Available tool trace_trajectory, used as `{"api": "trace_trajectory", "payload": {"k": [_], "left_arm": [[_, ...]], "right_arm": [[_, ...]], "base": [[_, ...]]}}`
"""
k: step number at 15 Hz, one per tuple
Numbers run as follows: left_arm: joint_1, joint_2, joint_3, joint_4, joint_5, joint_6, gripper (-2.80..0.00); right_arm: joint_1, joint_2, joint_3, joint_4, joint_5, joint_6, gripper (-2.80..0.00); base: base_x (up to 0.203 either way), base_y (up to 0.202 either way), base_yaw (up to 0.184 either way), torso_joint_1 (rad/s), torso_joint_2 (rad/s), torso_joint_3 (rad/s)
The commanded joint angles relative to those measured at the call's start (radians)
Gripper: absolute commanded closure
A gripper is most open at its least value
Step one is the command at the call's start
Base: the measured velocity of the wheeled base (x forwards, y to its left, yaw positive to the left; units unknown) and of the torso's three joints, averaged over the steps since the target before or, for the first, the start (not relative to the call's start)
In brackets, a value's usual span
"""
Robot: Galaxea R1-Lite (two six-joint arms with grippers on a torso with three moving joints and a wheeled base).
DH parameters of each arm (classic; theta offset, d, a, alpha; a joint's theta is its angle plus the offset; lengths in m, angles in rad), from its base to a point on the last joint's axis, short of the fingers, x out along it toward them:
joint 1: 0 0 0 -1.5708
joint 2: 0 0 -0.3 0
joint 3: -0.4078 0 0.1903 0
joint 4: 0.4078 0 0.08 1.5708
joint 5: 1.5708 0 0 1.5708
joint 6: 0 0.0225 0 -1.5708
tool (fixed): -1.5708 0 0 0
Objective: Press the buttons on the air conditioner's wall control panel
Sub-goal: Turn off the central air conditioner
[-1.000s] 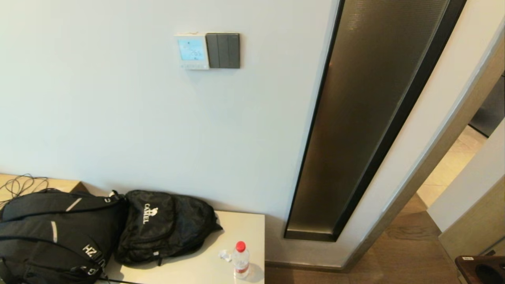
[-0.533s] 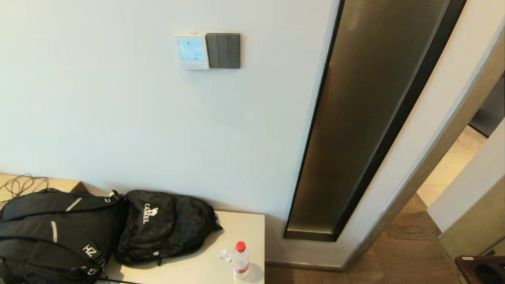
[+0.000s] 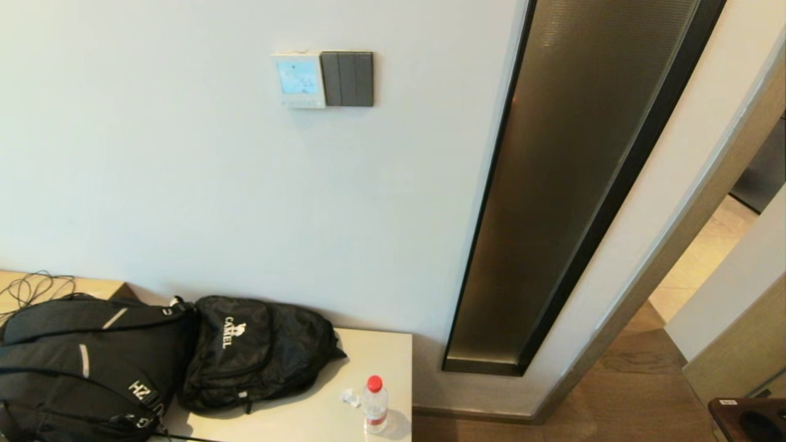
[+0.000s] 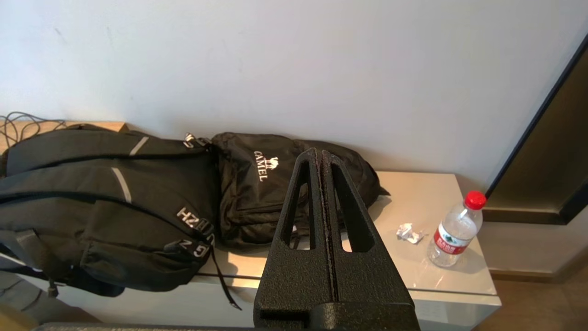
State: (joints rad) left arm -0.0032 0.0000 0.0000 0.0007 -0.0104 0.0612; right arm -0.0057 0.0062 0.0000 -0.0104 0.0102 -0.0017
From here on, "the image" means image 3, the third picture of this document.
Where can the clear water bottle red cap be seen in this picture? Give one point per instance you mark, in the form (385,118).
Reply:
(374,408)

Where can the white wall thermostat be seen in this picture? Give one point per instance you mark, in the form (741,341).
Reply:
(299,77)

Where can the grey wall light switch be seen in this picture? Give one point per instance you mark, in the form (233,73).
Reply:
(347,78)

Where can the light wooden cabinet side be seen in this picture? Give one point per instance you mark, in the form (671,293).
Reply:
(737,356)

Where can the taupe door frame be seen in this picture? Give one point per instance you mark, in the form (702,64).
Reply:
(675,245)

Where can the black backpack with HZ print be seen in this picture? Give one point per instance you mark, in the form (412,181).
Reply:
(73,368)

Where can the black Camel backpack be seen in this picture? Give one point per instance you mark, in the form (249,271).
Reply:
(245,350)

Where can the dark grey cabinet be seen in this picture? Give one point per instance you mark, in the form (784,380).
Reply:
(764,172)

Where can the light wooden desk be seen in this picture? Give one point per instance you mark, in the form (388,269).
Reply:
(92,287)

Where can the brown skirting board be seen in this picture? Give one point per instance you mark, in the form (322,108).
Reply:
(473,414)

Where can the beige cabinet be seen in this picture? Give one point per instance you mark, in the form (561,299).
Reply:
(368,356)

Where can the crumpled clear plastic wrapper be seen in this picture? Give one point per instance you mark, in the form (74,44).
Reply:
(350,398)

